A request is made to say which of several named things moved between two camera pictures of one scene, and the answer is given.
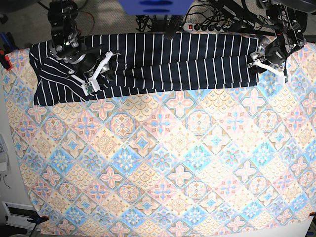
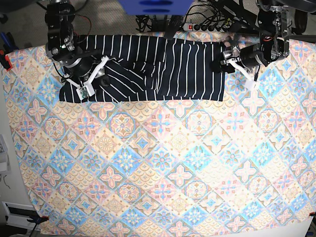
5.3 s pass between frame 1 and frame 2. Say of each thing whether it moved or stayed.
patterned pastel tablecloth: stayed
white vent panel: stayed
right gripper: moved
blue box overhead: stayed
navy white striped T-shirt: moved
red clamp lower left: stayed
